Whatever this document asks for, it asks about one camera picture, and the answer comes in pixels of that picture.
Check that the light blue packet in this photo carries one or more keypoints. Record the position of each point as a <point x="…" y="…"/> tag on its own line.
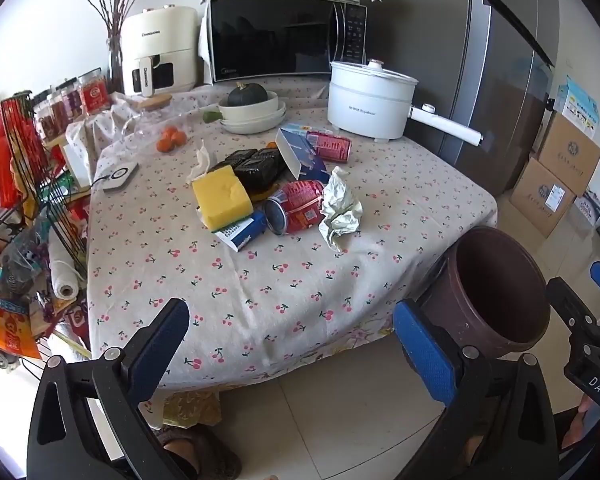
<point x="297" y="128"/>

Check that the red label jar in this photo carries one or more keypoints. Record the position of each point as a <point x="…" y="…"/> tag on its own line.
<point x="95" y="95"/>

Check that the yellow floral cloth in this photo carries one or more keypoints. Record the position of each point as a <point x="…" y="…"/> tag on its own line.
<point x="190" y="405"/>

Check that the person's right hand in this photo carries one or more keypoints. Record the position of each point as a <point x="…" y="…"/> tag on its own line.
<point x="587" y="422"/>

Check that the crushed red can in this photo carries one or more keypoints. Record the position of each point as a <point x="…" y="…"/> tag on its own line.
<point x="300" y="205"/>

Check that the white bowl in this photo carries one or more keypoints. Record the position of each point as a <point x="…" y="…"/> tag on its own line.
<point x="250" y="111"/>

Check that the yellow sponge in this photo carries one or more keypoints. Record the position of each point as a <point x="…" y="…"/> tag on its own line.
<point x="222" y="200"/>

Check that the large blue carton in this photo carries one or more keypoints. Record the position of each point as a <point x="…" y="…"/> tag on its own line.
<point x="300" y="152"/>

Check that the orange mandarin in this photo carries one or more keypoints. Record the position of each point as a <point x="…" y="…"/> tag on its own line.
<point x="180" y="138"/>
<point x="163" y="145"/>
<point x="169" y="132"/>

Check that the blue and white box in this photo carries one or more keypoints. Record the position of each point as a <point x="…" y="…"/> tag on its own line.
<point x="577" y="107"/>

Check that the white tissue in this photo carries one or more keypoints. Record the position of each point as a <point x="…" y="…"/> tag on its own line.
<point x="203" y="160"/>

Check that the person's foot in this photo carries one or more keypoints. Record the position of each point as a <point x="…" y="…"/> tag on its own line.
<point x="180" y="455"/>

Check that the grey refrigerator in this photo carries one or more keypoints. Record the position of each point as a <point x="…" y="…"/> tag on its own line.
<point x="495" y="85"/>

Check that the cherry print tablecloth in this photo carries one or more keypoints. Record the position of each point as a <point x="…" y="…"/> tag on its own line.
<point x="230" y="285"/>

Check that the small blue carton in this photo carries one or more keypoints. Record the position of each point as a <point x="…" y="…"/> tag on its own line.
<point x="240" y="234"/>

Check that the orange snack packet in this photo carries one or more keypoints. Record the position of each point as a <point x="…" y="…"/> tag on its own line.
<point x="10" y="330"/>

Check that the red snack bags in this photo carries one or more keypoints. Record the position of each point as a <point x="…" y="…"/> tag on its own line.
<point x="2" y="170"/>

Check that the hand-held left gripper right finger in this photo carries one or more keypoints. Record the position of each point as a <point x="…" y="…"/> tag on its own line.
<point x="422" y="345"/>

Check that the brown slipper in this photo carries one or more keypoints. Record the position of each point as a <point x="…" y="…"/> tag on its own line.
<point x="220" y="455"/>

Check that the brown cardboard box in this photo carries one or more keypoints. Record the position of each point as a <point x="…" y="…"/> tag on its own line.
<point x="540" y="195"/>
<point x="570" y="150"/>

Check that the brown plastic bin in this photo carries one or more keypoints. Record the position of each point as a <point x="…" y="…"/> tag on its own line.
<point x="472" y="322"/>

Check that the glass spice jar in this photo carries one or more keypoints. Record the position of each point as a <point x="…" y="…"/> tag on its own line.
<point x="44" y="122"/>
<point x="71" y="102"/>
<point x="57" y="115"/>

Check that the glass teapot with bamboo lid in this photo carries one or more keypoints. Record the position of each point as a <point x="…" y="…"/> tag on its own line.
<point x="155" y="101"/>

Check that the green fruit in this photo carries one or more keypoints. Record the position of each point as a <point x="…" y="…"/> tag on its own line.
<point x="211" y="116"/>

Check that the white plate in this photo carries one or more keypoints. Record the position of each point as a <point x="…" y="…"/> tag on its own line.
<point x="252" y="130"/>
<point x="280" y="112"/>

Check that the black microwave oven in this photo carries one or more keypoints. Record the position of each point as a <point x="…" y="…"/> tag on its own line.
<point x="280" y="35"/>

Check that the white air fryer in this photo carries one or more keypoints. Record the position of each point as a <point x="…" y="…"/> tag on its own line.
<point x="155" y="35"/>

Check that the white electric pot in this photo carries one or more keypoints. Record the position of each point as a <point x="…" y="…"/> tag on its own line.
<point x="365" y="105"/>

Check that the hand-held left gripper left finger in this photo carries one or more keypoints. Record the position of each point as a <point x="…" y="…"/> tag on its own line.
<point x="166" y="340"/>

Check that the red drink can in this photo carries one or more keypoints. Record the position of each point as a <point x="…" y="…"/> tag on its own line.
<point x="332" y="147"/>

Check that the dark green squash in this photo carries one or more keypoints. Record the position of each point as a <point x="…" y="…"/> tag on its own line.
<point x="247" y="95"/>

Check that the dried branches in vase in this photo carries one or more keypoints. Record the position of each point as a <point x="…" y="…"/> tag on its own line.
<point x="116" y="65"/>

